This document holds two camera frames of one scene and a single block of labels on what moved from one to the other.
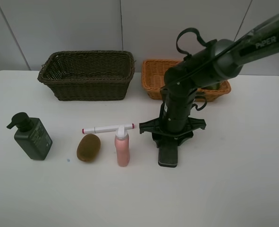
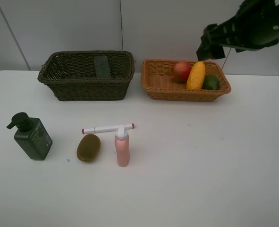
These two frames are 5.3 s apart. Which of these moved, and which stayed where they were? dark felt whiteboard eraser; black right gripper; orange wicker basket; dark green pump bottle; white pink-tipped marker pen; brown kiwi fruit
Moved: black right gripper; dark felt whiteboard eraser
Stayed: orange wicker basket; brown kiwi fruit; white pink-tipped marker pen; dark green pump bottle
